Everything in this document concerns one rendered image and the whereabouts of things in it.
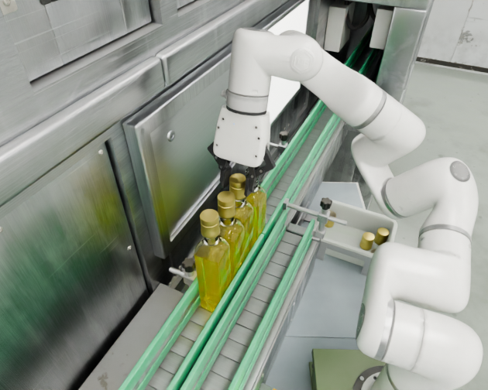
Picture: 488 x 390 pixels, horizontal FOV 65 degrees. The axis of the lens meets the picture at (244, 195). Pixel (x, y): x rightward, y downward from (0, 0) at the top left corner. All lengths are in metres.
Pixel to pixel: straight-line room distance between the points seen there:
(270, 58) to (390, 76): 1.07
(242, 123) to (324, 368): 0.55
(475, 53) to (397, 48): 2.95
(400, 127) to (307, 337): 0.56
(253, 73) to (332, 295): 0.66
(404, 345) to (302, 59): 0.46
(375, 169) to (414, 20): 0.88
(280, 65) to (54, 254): 0.47
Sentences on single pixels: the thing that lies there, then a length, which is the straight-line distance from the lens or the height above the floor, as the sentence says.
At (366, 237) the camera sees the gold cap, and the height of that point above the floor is 0.81.
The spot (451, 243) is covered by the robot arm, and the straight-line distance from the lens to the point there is 0.73.
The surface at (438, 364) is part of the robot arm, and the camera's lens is 0.65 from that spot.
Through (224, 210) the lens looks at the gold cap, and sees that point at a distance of 0.73.
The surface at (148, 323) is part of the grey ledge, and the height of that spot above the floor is 0.88.
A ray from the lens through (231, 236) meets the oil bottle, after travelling 0.76.
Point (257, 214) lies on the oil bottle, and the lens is 0.86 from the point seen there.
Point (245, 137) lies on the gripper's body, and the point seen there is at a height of 1.26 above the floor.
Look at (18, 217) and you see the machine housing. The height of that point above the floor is 1.28.
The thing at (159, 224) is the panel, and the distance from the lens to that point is 0.79.
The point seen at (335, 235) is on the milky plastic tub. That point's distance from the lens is 1.22.
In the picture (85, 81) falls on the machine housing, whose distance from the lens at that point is 0.60.
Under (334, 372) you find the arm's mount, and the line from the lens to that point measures 0.92.
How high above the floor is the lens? 1.65
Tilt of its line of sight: 42 degrees down
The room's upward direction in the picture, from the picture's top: straight up
